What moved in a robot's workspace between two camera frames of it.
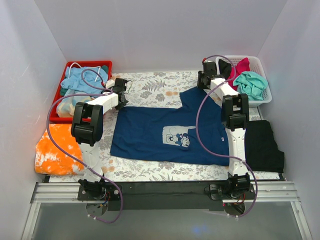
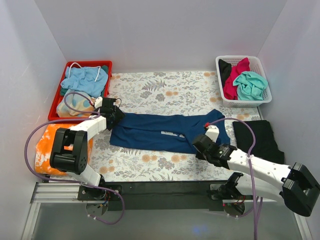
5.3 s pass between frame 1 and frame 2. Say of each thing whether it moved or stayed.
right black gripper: moved
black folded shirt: stayed
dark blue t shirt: moved
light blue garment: stayed
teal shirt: stayed
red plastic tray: stayed
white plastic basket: stayed
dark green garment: stayed
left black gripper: moved
